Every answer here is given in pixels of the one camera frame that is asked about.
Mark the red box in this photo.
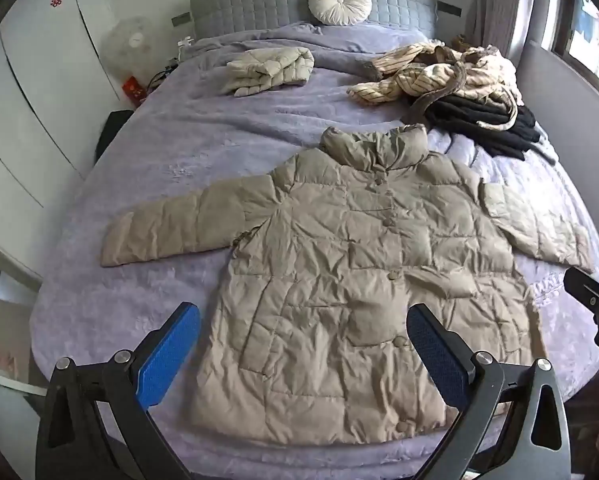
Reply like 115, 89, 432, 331
122, 76, 148, 106

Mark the grey curtain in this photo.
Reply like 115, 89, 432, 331
479, 0, 537, 56

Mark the white wardrobe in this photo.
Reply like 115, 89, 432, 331
0, 0, 130, 281

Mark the round white pleated cushion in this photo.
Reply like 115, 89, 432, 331
308, 0, 373, 27

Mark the lavender plush bed blanket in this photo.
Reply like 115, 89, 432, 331
30, 22, 599, 480

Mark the window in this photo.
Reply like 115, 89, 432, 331
552, 0, 599, 116

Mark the folded cream puffer jacket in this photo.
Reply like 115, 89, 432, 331
220, 46, 315, 98

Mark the black garment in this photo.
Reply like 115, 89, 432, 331
424, 95, 543, 161

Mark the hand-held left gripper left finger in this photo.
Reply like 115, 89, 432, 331
36, 301, 201, 480

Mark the black bedside object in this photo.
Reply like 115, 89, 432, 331
94, 110, 133, 163

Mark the beige puffer jacket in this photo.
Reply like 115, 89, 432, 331
100, 125, 595, 447

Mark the cream fabric belt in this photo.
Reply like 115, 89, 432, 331
477, 87, 519, 131

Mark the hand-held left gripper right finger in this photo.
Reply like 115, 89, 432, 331
407, 302, 573, 480

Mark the white standing fan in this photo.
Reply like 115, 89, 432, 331
102, 16, 153, 68

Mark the cream striped garment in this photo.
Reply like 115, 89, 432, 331
347, 42, 523, 111

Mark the grey quilted headboard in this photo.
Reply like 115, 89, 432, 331
172, 0, 463, 41

